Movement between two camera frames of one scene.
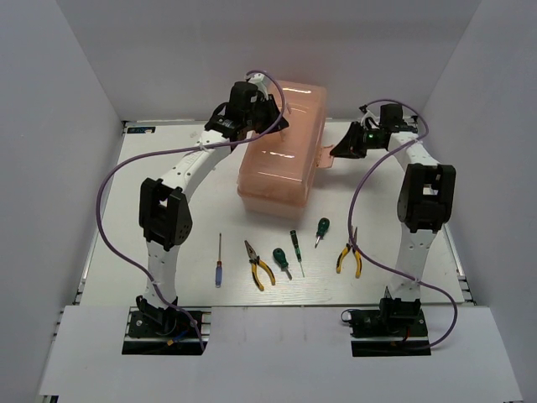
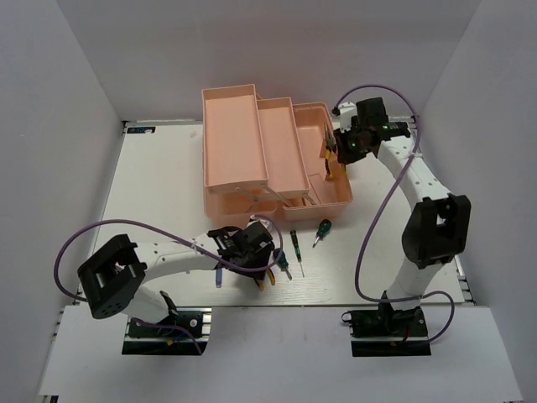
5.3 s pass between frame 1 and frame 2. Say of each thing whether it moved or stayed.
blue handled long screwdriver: stayed
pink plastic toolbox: moved
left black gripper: moved
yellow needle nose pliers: moved
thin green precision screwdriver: stayed
